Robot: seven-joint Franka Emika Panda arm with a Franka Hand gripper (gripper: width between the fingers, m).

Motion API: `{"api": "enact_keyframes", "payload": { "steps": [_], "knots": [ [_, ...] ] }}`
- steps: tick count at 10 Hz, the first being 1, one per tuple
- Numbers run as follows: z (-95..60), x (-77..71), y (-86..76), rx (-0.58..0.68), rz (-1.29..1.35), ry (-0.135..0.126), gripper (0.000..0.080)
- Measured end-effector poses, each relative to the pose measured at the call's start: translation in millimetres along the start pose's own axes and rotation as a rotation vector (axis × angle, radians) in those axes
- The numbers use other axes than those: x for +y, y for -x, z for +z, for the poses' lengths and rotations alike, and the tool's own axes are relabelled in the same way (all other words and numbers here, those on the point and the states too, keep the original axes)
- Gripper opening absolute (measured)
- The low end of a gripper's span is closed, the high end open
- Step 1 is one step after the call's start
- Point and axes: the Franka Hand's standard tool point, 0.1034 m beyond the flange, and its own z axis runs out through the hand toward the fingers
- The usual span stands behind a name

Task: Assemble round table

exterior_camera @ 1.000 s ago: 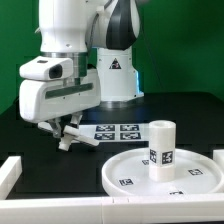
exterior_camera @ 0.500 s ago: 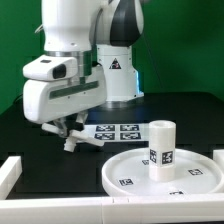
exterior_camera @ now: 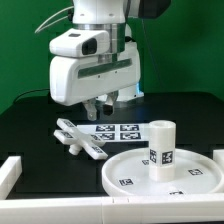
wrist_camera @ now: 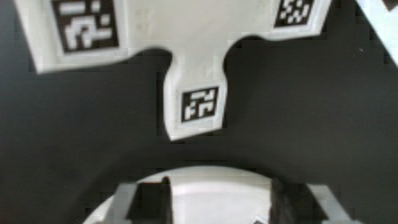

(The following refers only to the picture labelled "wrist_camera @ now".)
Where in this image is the white marker tag plate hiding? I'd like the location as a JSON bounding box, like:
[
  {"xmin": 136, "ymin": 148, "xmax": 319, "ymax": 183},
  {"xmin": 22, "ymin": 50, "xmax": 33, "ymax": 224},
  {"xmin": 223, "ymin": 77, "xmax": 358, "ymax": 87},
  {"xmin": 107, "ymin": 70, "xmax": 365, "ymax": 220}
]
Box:
[{"xmin": 356, "ymin": 0, "xmax": 398, "ymax": 66}]

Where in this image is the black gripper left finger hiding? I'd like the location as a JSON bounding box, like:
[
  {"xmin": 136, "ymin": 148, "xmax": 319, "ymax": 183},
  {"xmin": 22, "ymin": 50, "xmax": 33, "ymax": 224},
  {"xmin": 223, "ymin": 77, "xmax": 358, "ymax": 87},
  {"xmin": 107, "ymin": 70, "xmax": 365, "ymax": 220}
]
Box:
[{"xmin": 105, "ymin": 176, "xmax": 175, "ymax": 224}]

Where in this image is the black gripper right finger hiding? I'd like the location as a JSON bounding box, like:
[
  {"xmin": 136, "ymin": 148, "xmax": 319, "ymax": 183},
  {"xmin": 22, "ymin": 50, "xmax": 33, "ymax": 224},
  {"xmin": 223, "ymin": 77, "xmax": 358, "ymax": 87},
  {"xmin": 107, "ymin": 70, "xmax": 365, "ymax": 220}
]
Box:
[{"xmin": 269, "ymin": 178, "xmax": 358, "ymax": 224}]

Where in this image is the white cross-shaped table base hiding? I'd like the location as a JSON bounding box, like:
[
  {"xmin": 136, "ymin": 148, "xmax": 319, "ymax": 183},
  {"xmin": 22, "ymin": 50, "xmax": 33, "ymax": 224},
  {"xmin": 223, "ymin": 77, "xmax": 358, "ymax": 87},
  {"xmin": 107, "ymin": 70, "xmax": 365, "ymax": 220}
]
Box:
[{"xmin": 13, "ymin": 0, "xmax": 333, "ymax": 140}]

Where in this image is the white round table top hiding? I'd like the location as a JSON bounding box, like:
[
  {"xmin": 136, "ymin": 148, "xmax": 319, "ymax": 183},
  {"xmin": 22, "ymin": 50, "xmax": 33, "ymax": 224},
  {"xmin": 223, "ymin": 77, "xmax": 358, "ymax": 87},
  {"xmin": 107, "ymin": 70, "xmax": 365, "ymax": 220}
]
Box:
[{"xmin": 82, "ymin": 166, "xmax": 287, "ymax": 224}]

